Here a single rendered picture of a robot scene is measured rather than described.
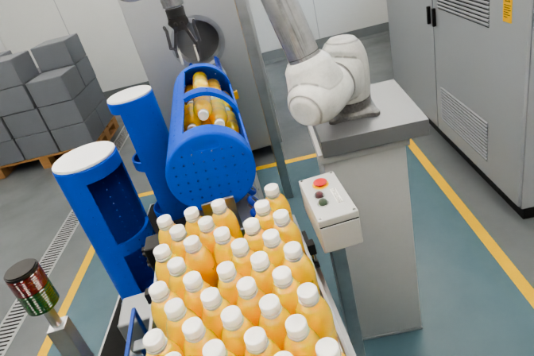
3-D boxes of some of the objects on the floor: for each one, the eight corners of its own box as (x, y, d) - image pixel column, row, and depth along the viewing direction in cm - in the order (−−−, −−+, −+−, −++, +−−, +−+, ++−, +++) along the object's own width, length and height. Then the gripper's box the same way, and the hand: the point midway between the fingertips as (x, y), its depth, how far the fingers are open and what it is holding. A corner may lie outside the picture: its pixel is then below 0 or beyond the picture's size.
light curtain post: (292, 192, 312) (230, -60, 234) (293, 196, 307) (230, -60, 229) (284, 195, 312) (219, -57, 234) (285, 199, 307) (220, -57, 228)
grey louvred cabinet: (446, 80, 422) (441, -82, 355) (613, 201, 232) (668, -99, 165) (392, 93, 426) (377, -65, 359) (512, 222, 235) (528, -63, 169)
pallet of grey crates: (119, 125, 533) (78, 32, 478) (100, 156, 462) (49, 49, 407) (29, 147, 540) (-22, 57, 485) (-3, 179, 469) (-66, 79, 414)
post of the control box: (377, 426, 161) (337, 218, 115) (381, 437, 157) (342, 226, 111) (366, 429, 161) (323, 222, 114) (370, 440, 157) (326, 231, 111)
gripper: (196, -1, 173) (212, 55, 184) (151, 11, 172) (169, 66, 183) (197, 1, 166) (213, 59, 177) (149, 13, 165) (168, 71, 176)
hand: (188, 56), depth 179 cm, fingers open, 6 cm apart
